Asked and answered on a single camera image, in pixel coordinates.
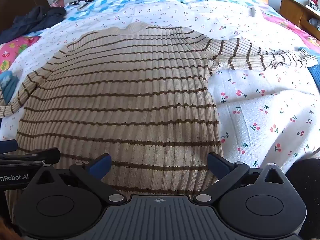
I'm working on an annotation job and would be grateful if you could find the black and white small cloth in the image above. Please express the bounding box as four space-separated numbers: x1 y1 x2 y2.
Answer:
69 0 94 10

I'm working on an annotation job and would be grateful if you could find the beige brown-striped knit sweater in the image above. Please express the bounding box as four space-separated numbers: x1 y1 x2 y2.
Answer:
0 22 318 217

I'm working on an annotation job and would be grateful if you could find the white cherry print bed sheet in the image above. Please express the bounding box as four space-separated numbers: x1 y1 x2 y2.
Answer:
0 0 320 170

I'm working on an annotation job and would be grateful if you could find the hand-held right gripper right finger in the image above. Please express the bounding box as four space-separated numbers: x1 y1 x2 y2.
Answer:
192 152 297 203

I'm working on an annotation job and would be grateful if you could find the red and white desk item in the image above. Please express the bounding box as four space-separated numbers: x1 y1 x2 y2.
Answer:
306 0 320 12

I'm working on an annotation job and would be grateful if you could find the dark navy jacket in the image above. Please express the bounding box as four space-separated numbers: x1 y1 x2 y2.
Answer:
0 6 67 44

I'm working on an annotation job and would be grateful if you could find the wooden desk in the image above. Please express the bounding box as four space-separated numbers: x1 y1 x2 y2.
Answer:
279 0 320 39

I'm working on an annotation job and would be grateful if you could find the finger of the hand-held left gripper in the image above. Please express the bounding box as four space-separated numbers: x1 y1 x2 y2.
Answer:
0 148 61 167
0 140 18 153

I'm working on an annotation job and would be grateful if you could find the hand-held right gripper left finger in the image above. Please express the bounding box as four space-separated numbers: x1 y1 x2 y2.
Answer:
24 153 128 203

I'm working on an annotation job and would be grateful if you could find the pink cartoon print sheet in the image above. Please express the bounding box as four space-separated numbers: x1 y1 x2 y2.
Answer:
0 11 320 74

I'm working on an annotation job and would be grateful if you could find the blue and white checkered quilt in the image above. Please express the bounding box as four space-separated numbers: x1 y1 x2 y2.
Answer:
65 0 269 22

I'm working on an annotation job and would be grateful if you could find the blue fluffy towel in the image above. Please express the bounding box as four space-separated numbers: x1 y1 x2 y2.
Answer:
0 71 20 105

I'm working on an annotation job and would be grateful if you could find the dark wooden headboard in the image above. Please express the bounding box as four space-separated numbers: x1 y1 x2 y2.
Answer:
0 0 50 33

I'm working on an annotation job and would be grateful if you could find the dark fuzzy cloth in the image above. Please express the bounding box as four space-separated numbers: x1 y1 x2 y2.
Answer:
285 158 320 240

